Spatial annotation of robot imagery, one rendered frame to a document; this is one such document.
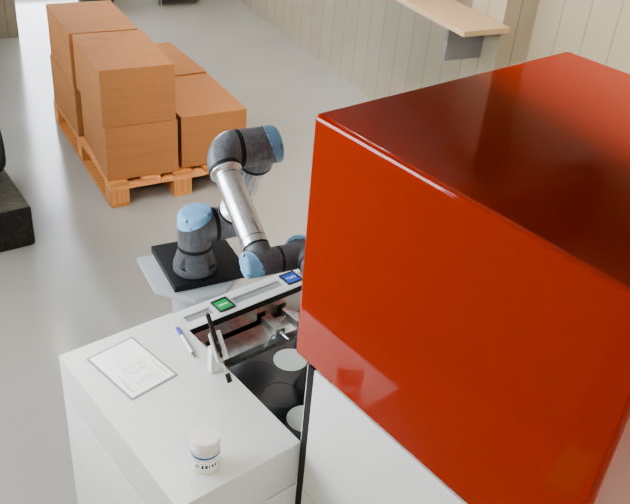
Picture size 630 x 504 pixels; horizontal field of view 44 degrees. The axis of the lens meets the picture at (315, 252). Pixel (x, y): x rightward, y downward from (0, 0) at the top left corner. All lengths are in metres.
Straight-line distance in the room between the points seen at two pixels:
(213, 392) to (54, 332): 1.89
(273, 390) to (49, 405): 1.52
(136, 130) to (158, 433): 2.91
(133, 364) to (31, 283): 2.10
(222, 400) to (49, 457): 1.36
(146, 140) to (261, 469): 3.06
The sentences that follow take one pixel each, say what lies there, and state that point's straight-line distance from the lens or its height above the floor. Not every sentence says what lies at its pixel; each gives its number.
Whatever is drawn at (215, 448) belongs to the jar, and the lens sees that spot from 1.87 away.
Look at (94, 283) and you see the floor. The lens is 4.20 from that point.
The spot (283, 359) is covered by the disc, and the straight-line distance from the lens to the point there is 2.32.
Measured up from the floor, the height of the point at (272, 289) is 0.96.
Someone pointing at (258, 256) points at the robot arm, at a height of 1.25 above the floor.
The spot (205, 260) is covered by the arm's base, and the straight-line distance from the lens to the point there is 2.71.
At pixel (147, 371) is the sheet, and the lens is 2.18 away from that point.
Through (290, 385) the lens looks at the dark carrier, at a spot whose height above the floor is 0.90.
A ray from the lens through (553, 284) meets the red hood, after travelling 1.23.
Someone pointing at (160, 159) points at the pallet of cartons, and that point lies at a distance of 4.82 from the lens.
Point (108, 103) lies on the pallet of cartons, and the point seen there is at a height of 0.65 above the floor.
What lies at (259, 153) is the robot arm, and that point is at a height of 1.39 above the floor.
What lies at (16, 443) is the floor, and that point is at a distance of 3.42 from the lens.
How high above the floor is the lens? 2.42
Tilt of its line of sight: 33 degrees down
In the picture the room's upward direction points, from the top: 5 degrees clockwise
